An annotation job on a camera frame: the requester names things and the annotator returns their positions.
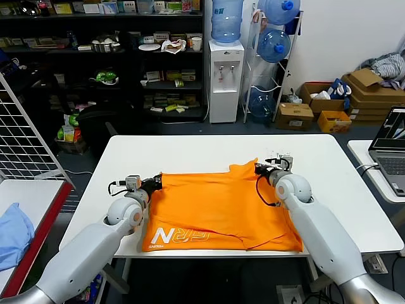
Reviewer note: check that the black office chair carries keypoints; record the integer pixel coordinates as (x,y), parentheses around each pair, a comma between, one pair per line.
(101,123)

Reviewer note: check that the metal bowl with white balls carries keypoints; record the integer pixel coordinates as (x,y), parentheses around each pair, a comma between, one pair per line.
(102,46)

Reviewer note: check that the red-edged white table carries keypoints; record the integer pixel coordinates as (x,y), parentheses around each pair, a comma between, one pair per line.
(31,196)

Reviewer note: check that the white paper cup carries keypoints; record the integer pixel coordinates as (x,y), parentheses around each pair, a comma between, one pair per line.
(196,44)

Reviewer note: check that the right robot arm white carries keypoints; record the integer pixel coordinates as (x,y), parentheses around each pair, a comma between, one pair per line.
(322,234)

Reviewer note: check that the blue water jug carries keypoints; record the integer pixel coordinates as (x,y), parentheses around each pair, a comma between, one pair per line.
(261,103)
(279,11)
(272,45)

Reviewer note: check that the box of snack bags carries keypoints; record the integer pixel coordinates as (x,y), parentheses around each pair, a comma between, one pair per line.
(68,135)

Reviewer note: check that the orange t-shirt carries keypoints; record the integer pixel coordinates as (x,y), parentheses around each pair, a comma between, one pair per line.
(215,209)

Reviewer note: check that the open brown cardboard box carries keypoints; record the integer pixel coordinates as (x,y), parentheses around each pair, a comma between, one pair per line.
(326,105)

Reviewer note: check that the black shelving unit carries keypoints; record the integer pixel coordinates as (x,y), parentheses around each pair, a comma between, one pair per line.
(133,63)

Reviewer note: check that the right wrist camera box grey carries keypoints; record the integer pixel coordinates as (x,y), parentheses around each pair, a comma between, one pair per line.
(284,162)

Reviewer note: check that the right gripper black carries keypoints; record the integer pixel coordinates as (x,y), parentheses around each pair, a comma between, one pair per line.
(264,170)

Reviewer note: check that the small white side table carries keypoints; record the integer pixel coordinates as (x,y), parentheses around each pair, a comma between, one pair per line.
(359,152)

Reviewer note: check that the yellow cardboard box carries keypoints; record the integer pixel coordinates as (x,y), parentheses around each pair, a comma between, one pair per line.
(333,123)

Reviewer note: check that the stack of brown cardboard boxes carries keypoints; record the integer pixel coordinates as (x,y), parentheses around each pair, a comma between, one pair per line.
(376,100)

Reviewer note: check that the closed brown cardboard box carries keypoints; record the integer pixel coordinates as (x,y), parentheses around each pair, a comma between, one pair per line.
(292,116)

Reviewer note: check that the white plate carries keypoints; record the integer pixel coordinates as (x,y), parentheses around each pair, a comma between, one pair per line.
(149,47)

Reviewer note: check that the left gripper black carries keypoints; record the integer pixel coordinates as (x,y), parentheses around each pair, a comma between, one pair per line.
(153,184)

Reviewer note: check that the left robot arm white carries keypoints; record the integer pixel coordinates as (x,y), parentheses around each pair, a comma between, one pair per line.
(88,250)

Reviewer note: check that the light blue cloth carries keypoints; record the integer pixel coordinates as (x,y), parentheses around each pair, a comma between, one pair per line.
(14,234)

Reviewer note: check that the upright blue water bottle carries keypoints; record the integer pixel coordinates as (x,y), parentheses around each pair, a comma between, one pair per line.
(226,21)

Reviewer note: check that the wrist camera box grey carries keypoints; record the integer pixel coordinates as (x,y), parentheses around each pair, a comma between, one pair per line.
(284,162)
(133,183)

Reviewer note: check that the white metal jug rack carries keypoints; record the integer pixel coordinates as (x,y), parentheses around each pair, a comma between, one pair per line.
(292,52)

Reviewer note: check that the white plastic bag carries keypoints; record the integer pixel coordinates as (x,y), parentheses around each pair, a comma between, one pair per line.
(172,46)

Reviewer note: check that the white water dispenser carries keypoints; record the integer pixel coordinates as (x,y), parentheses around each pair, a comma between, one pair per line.
(224,94)

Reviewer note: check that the grey laptop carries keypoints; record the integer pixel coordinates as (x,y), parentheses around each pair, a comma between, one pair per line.
(390,163)

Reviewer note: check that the white box with black mark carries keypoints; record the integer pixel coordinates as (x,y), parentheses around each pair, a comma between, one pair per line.
(289,296)

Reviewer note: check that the green bag on shelf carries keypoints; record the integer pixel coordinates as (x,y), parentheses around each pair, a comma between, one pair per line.
(106,76)

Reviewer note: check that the left wrist camera box grey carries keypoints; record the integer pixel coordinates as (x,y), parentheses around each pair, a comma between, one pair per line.
(133,183)

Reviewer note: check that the pile of striped clothes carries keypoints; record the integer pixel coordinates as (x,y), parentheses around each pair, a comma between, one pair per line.
(387,66)

